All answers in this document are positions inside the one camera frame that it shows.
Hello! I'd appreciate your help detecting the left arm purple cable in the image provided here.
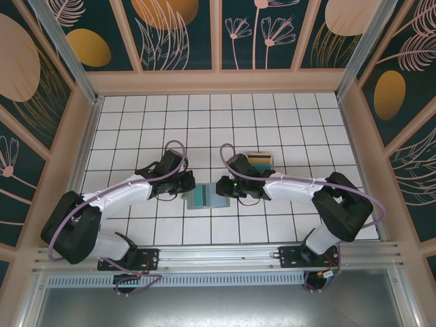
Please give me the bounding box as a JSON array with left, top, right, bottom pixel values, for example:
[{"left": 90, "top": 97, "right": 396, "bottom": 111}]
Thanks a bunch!
[{"left": 47, "top": 140, "right": 190, "bottom": 297}]

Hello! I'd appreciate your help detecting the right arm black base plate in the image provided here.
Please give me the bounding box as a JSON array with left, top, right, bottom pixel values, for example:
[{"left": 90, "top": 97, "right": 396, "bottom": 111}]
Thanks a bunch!
[{"left": 278, "top": 245, "right": 341, "bottom": 270}]

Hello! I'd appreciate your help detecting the green card holder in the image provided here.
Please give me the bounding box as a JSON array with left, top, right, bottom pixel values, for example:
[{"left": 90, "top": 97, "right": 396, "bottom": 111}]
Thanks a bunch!
[{"left": 186, "top": 182, "right": 232, "bottom": 211}]

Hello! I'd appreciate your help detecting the gold card with black stripe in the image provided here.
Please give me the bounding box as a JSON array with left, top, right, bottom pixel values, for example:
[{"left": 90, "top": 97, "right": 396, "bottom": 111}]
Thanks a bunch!
[{"left": 247, "top": 153, "right": 273, "bottom": 164}]

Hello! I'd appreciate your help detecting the grey slotted cable duct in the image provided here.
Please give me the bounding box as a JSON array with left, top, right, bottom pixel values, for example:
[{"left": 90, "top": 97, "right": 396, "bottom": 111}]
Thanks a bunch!
[{"left": 46, "top": 275, "right": 307, "bottom": 290}]

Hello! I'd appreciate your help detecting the aluminium mounting rail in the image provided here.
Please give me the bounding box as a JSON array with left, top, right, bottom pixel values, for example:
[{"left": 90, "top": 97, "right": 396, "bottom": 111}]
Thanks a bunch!
[{"left": 32, "top": 240, "right": 406, "bottom": 275}]

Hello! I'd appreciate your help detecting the clear plastic card box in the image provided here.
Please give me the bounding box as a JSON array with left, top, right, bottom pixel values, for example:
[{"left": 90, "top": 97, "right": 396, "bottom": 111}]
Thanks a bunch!
[{"left": 245, "top": 152, "right": 277, "bottom": 172}]

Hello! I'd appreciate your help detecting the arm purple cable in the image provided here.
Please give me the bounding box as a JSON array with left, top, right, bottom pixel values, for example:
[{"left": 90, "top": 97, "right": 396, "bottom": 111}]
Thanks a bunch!
[
  {"left": 219, "top": 142, "right": 388, "bottom": 294},
  {"left": 47, "top": 140, "right": 190, "bottom": 297}
]

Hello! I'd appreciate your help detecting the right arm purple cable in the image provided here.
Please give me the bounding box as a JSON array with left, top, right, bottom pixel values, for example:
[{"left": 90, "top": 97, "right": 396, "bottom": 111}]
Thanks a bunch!
[{"left": 219, "top": 142, "right": 388, "bottom": 294}]

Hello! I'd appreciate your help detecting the grey metal panel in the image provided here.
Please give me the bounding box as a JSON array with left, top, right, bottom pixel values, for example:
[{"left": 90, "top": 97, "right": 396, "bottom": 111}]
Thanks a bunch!
[{"left": 33, "top": 268, "right": 422, "bottom": 327}]

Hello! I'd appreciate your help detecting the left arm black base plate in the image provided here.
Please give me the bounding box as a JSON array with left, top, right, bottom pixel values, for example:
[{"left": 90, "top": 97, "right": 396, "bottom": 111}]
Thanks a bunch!
[{"left": 97, "top": 247, "right": 160, "bottom": 272}]

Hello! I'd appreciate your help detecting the aluminium frame post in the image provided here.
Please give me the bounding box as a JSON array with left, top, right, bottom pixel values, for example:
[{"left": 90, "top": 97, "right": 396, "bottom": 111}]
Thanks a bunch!
[
  {"left": 27, "top": 0, "right": 104, "bottom": 105},
  {"left": 334, "top": 0, "right": 389, "bottom": 99}
]

